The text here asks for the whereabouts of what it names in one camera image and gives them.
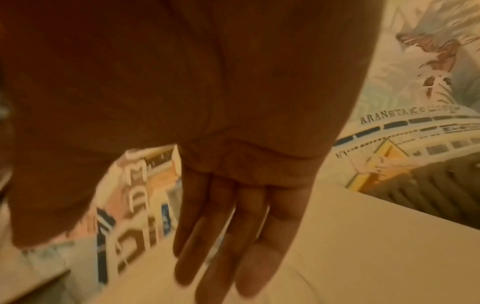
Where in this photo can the person's right hand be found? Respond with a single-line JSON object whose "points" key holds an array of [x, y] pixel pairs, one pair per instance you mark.
{"points": [[232, 89]]}

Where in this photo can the cream flat panel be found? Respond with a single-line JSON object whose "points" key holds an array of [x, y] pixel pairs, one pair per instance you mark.
{"points": [[375, 252]]}

